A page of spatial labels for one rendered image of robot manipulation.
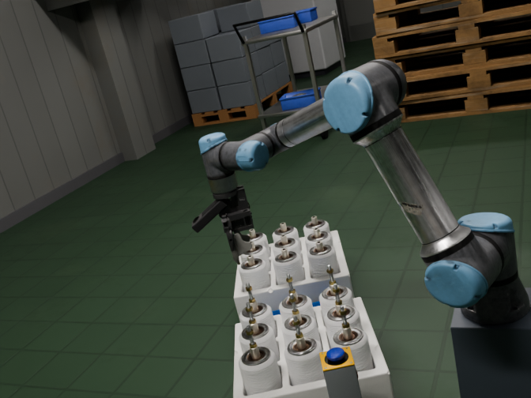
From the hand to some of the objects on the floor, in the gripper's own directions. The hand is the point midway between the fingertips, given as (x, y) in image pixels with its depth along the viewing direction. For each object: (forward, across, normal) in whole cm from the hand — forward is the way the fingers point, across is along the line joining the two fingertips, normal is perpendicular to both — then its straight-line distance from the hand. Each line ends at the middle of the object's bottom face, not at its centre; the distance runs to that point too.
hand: (235, 257), depth 171 cm
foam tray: (+42, -13, -12) cm, 46 cm away
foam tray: (+42, +42, -17) cm, 62 cm away
